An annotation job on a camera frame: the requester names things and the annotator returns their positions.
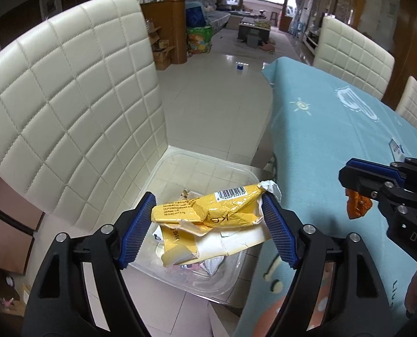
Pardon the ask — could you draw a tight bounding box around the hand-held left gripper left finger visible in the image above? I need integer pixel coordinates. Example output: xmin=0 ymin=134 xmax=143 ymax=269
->
xmin=22 ymin=191 xmax=157 ymax=337

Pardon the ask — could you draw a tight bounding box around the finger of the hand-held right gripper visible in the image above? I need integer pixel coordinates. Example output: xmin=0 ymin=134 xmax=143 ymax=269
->
xmin=390 ymin=157 xmax=417 ymax=185
xmin=338 ymin=158 xmax=405 ymax=199

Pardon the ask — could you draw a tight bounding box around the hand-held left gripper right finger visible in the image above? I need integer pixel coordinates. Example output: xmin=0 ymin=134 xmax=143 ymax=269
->
xmin=261 ymin=194 xmax=393 ymax=337

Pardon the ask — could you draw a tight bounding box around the orange wrapper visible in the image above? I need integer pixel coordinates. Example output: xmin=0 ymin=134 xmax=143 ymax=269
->
xmin=346 ymin=188 xmax=373 ymax=220

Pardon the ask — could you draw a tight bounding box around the yellow snack wrapper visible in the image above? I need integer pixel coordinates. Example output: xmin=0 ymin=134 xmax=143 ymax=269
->
xmin=151 ymin=180 xmax=282 ymax=234

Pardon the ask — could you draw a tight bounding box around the clear plastic container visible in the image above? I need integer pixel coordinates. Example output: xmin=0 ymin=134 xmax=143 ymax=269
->
xmin=127 ymin=152 xmax=275 ymax=295

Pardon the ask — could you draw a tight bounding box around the small blue white carton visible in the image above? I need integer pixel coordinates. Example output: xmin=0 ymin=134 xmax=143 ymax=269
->
xmin=387 ymin=137 xmax=407 ymax=162

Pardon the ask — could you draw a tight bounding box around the pink cabinet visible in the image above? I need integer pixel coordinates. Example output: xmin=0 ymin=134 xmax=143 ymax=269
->
xmin=0 ymin=161 xmax=45 ymax=274

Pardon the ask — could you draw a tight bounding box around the white refrigerator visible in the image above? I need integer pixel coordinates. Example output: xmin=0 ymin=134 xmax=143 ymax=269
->
xmin=300 ymin=0 xmax=316 ymax=34

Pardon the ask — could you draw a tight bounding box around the cardboard box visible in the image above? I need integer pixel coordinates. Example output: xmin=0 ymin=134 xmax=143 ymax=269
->
xmin=148 ymin=26 xmax=164 ymax=51
xmin=152 ymin=45 xmax=176 ymax=71

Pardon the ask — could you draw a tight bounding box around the grey coffee table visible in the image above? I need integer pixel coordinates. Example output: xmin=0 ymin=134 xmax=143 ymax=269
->
xmin=237 ymin=16 xmax=273 ymax=43

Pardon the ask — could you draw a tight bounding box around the colourful printed bag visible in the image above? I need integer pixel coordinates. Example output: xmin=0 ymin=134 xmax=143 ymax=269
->
xmin=186 ymin=25 xmax=213 ymax=57

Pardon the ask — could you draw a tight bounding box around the wooden cabinet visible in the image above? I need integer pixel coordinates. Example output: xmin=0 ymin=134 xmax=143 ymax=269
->
xmin=140 ymin=0 xmax=188 ymax=65

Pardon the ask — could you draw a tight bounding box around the grey patterned sofa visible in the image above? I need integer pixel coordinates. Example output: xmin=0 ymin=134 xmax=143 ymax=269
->
xmin=180 ymin=0 xmax=232 ymax=36

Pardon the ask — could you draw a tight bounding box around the blue bag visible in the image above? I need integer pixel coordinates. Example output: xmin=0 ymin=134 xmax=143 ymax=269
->
xmin=185 ymin=5 xmax=206 ymax=29

